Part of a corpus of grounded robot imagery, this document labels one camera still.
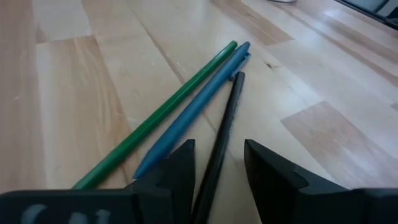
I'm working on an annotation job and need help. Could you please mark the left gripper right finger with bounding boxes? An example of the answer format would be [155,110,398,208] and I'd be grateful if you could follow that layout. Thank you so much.
[244,138,348,224]

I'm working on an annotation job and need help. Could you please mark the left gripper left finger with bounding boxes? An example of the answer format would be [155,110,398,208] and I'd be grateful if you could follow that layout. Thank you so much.
[124,139,197,224]

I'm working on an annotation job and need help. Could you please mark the green pencil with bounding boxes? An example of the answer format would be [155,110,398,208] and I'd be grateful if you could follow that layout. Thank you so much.
[72,40,238,190]

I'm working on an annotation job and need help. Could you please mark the black pencil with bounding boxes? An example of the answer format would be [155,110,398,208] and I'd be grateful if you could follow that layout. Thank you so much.
[190,71,246,224]

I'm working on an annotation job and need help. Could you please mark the blue pen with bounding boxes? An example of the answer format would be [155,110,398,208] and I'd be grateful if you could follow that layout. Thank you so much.
[132,41,252,180]

